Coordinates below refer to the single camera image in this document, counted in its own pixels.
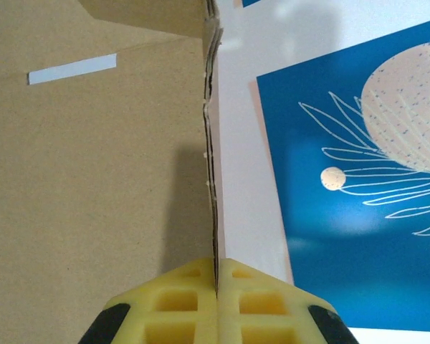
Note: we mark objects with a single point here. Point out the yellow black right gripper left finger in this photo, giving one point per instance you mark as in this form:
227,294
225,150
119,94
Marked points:
147,322

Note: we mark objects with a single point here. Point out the brown cardboard box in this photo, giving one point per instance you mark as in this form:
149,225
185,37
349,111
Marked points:
93,179

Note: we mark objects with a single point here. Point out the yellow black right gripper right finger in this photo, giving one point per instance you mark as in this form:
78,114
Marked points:
272,322

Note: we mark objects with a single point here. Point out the white paper sticker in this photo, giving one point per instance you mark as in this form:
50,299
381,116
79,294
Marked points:
71,70

